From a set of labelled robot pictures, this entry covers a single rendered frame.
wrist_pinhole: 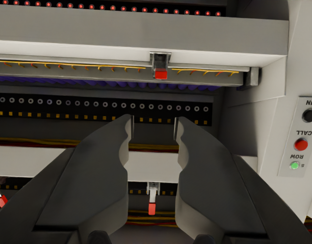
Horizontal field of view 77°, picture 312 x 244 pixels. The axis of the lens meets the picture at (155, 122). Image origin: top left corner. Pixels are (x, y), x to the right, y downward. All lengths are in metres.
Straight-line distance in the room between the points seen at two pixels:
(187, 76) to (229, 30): 0.09
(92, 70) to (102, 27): 0.09
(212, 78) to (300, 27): 0.12
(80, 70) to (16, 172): 0.18
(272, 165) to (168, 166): 0.16
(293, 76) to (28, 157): 0.39
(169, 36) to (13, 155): 0.28
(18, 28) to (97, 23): 0.10
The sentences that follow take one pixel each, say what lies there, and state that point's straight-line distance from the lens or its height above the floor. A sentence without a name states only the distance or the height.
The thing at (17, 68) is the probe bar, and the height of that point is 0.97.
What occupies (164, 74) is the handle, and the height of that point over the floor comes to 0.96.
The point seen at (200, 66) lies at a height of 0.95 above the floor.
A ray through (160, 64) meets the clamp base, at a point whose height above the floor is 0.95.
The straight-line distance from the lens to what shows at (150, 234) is 0.53.
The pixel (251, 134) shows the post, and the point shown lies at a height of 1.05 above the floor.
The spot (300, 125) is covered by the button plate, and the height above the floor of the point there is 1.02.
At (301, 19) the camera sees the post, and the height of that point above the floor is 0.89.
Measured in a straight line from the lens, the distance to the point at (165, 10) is 0.44.
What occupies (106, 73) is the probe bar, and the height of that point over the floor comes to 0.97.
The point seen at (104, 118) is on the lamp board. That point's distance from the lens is 0.45.
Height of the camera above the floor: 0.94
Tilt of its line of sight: 18 degrees up
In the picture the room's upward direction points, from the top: 177 degrees counter-clockwise
